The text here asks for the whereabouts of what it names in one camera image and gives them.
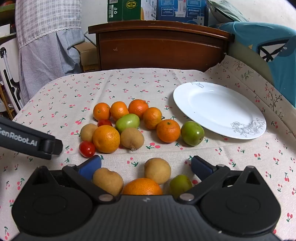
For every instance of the white and black frame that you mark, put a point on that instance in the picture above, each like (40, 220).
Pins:
(9, 76)

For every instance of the teal printed cushion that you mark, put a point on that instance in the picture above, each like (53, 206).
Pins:
(266, 39)

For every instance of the brown cardboard box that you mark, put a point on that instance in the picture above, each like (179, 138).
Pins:
(87, 58)

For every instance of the floral branch print cloth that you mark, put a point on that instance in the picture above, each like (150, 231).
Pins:
(245, 74)

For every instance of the brown longan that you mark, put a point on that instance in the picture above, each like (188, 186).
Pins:
(132, 138)
(87, 132)

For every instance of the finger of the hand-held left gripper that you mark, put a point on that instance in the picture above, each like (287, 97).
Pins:
(51, 148)

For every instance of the small orange mandarin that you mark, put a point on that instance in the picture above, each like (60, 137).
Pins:
(152, 117)
(101, 111)
(138, 108)
(142, 187)
(168, 131)
(119, 110)

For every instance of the white and orange carton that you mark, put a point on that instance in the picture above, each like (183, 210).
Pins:
(148, 9)

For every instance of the large orange mandarin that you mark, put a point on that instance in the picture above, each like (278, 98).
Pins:
(106, 139)

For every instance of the white plate with line drawing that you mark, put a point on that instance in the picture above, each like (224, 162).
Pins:
(215, 109)

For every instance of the blue cardboard box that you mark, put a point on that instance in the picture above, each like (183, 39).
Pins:
(182, 10)

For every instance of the cherry print tablecloth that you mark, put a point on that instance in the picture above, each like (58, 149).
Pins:
(138, 81)

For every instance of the brown kiwi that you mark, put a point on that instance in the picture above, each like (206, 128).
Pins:
(157, 170)
(108, 182)

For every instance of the grey green pillow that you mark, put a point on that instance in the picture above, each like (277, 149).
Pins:
(223, 10)

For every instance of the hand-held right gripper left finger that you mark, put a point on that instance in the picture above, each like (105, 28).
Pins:
(90, 166)

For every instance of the large green jujube fruit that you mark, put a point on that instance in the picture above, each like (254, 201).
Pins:
(192, 133)

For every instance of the small green jujube fruit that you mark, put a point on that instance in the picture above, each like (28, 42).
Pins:
(180, 185)

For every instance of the blue checked fabric cover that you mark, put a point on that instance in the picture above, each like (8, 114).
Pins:
(46, 46)

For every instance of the red cherry tomato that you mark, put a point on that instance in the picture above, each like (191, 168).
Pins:
(104, 122)
(87, 149)

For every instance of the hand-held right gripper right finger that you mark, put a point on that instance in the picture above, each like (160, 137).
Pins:
(201, 167)

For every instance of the grey green sofa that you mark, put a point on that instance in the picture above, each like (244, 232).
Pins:
(245, 60)

